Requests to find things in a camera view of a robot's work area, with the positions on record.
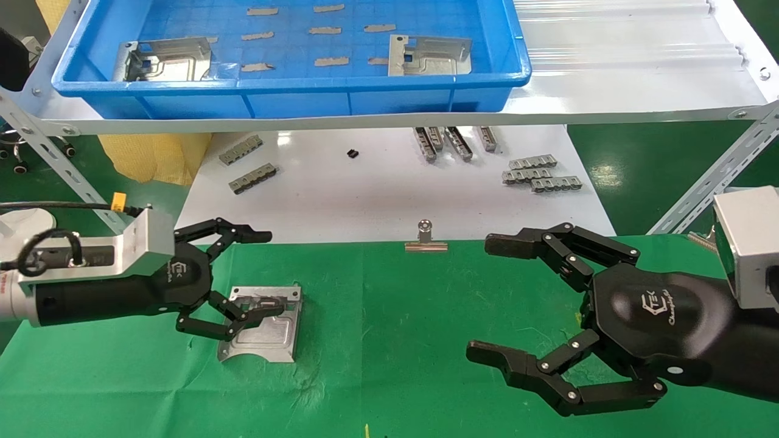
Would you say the black rounded object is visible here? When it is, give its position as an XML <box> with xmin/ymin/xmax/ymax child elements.
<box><xmin>0</xmin><ymin>30</ymin><xmax>31</xmax><ymax>92</ymax></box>

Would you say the white corrugated plastic sheet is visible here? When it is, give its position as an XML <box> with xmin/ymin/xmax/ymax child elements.
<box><xmin>508</xmin><ymin>0</ymin><xmax>746</xmax><ymax>72</ymax></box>

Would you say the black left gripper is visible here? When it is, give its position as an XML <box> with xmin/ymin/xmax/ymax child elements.
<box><xmin>159</xmin><ymin>217</ymin><xmax>285</xmax><ymax>341</ymax></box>

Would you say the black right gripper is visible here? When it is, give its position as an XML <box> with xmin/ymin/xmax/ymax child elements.
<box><xmin>466</xmin><ymin>223</ymin><xmax>740</xmax><ymax>418</ymax></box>

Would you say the chair base with casters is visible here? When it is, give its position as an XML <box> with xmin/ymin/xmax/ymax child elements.
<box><xmin>0</xmin><ymin>128</ymin><xmax>77</xmax><ymax>175</ymax></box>

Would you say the yellow mesh bag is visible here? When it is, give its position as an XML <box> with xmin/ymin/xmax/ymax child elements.
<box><xmin>35</xmin><ymin>0</ymin><xmax>212</xmax><ymax>186</ymax></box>

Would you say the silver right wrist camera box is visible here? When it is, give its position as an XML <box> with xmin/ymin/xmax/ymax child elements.
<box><xmin>712</xmin><ymin>186</ymin><xmax>779</xmax><ymax>311</ymax></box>

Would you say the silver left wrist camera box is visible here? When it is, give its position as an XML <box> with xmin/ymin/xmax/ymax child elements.
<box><xmin>18</xmin><ymin>210</ymin><xmax>177</xmax><ymax>288</ymax></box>

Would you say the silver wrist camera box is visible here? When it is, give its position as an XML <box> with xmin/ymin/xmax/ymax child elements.
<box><xmin>18</xmin><ymin>210</ymin><xmax>177</xmax><ymax>288</ymax></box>
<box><xmin>712</xmin><ymin>186</ymin><xmax>779</xmax><ymax>311</ymax></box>

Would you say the white low board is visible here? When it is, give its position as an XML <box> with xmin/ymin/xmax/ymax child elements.
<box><xmin>169</xmin><ymin>125</ymin><xmax>617</xmax><ymax>245</ymax></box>

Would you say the white metal shelf board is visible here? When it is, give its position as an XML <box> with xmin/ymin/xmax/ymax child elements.
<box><xmin>24</xmin><ymin>0</ymin><xmax>779</xmax><ymax>136</ymax></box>

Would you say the green table cloth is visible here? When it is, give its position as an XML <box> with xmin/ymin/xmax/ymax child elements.
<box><xmin>0</xmin><ymin>234</ymin><xmax>779</xmax><ymax>438</ymax></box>

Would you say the stamped sheet metal part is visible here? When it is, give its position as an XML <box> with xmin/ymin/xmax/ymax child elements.
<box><xmin>218</xmin><ymin>285</ymin><xmax>303</xmax><ymax>364</ymax></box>
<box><xmin>113</xmin><ymin>36</ymin><xmax>212</xmax><ymax>82</ymax></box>
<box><xmin>388</xmin><ymin>35</ymin><xmax>473</xmax><ymax>77</ymax></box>

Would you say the white round stand base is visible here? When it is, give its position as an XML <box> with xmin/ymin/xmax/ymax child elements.
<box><xmin>0</xmin><ymin>209</ymin><xmax>57</xmax><ymax>244</ymax></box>

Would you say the black cable with yellow connector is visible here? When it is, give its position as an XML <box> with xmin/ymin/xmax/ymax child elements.
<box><xmin>0</xmin><ymin>193</ymin><xmax>153</xmax><ymax>216</ymax></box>

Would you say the perforated white angle-iron strut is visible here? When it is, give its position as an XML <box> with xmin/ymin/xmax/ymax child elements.
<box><xmin>647</xmin><ymin>100</ymin><xmax>779</xmax><ymax>237</ymax></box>
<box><xmin>0</xmin><ymin>85</ymin><xmax>144</xmax><ymax>245</ymax></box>

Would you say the blue plastic bin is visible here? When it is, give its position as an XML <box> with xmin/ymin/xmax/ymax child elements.
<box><xmin>52</xmin><ymin>0</ymin><xmax>532</xmax><ymax>119</ymax></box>

